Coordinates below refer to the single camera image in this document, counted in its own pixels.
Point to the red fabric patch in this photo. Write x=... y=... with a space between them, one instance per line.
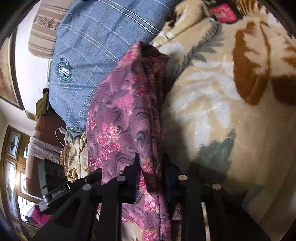
x=223 y=11

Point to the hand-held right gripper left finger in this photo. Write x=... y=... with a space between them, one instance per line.
x=136 y=171

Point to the olive green cloth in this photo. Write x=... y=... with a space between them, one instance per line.
x=41 y=102

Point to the beige striped cushion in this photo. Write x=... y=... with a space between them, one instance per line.
x=44 y=34

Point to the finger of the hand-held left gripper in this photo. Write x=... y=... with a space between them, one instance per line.
x=90 y=176

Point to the purple floral garment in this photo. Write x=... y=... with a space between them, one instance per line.
x=120 y=111

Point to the blue striped shirt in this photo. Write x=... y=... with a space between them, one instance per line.
x=92 y=46

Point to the bright pink cloth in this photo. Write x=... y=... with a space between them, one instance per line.
x=38 y=215

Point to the beige floral blanket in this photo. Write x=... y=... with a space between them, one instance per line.
x=219 y=104

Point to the wooden panelled window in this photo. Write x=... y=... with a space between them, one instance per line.
x=13 y=162

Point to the framed wall picture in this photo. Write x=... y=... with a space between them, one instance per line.
x=9 y=76

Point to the brown headboard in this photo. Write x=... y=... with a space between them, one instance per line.
x=49 y=127

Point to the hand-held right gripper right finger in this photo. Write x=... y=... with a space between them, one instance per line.
x=170 y=180

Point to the pale pink cloth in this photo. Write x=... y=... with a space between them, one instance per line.
x=39 y=144

